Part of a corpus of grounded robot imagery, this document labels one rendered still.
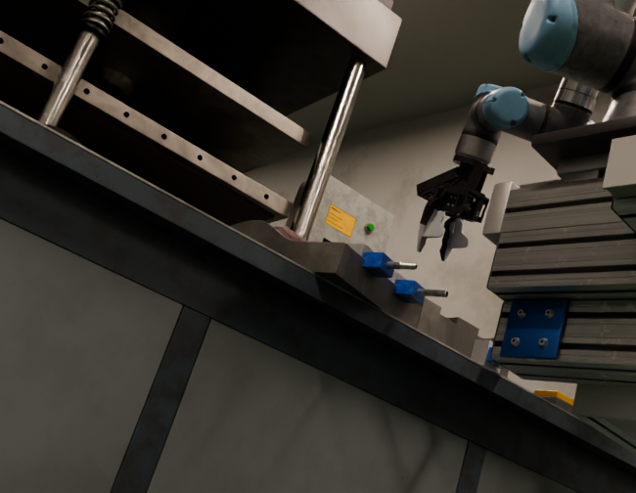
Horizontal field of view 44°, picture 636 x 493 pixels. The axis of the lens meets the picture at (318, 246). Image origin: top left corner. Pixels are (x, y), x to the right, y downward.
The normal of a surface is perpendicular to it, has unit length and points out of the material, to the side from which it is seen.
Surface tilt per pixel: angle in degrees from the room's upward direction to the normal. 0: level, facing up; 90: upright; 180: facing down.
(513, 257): 90
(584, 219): 90
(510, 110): 112
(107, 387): 90
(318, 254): 90
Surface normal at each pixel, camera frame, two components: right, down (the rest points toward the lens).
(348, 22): 0.57, -0.12
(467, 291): -0.69, -0.45
